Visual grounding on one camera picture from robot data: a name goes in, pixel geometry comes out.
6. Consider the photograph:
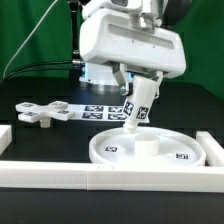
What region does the white round table top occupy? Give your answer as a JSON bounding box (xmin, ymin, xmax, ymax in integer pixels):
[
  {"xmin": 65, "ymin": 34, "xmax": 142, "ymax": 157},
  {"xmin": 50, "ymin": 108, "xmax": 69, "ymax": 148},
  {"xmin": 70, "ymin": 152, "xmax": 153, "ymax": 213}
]
[{"xmin": 89, "ymin": 127, "xmax": 206, "ymax": 167}]

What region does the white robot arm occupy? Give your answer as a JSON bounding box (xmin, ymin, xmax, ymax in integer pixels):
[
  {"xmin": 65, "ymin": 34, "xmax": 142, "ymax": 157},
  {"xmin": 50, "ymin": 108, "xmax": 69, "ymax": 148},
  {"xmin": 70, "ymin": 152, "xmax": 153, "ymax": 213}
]
[{"xmin": 79, "ymin": 0, "xmax": 192, "ymax": 95}]

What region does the white front fence bar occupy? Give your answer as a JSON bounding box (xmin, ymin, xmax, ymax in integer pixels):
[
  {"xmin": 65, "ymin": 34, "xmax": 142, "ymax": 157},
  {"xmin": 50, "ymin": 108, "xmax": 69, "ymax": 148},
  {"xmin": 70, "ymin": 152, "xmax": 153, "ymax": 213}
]
[{"xmin": 0, "ymin": 161, "xmax": 224, "ymax": 193}]

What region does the white cross-shaped table base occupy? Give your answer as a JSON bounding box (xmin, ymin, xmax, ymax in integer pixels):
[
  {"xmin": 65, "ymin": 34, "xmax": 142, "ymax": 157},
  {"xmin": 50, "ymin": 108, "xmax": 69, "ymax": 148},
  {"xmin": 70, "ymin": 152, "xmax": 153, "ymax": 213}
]
[{"xmin": 15, "ymin": 101, "xmax": 75, "ymax": 128}]

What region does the black cable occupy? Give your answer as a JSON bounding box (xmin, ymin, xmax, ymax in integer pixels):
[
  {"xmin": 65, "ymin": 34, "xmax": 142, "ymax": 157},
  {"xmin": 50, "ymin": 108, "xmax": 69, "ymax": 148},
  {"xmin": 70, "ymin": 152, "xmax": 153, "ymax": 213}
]
[{"xmin": 0, "ymin": 59, "xmax": 75, "ymax": 84}]

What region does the white marker sheet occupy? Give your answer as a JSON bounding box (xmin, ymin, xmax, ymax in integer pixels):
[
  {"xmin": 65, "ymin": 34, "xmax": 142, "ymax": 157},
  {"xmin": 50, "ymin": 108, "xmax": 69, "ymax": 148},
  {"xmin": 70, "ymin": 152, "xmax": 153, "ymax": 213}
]
[{"xmin": 66, "ymin": 104, "xmax": 126, "ymax": 122}]

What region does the grey cable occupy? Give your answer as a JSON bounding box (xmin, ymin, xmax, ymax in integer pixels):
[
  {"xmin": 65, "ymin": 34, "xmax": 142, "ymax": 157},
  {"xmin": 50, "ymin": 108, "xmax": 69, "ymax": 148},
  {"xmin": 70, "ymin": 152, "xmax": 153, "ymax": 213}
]
[{"xmin": 2, "ymin": 0, "xmax": 59, "ymax": 79}]

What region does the white fence bar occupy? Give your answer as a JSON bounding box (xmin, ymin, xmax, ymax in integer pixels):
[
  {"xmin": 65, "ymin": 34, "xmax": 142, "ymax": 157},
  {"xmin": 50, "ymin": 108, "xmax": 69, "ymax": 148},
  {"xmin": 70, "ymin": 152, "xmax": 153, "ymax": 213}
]
[
  {"xmin": 0, "ymin": 161, "xmax": 224, "ymax": 193},
  {"xmin": 0, "ymin": 125, "xmax": 12, "ymax": 155},
  {"xmin": 196, "ymin": 131, "xmax": 224, "ymax": 167}
]

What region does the white left fence bar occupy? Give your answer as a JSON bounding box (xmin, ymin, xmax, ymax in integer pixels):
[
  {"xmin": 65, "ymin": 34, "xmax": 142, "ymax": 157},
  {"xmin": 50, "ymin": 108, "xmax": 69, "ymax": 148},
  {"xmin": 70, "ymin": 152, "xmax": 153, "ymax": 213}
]
[{"xmin": 0, "ymin": 125, "xmax": 12, "ymax": 155}]

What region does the white right fence bar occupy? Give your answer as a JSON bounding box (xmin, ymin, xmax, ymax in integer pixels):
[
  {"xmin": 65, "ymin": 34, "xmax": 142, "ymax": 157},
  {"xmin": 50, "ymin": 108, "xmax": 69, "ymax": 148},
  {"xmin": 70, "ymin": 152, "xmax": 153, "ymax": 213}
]
[{"xmin": 196, "ymin": 131, "xmax": 224, "ymax": 167}]

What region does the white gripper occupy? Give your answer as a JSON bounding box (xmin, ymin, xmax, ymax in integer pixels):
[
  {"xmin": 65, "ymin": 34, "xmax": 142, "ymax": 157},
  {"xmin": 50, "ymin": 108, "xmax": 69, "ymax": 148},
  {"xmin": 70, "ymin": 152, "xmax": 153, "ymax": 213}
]
[{"xmin": 79, "ymin": 9, "xmax": 186, "ymax": 99}]

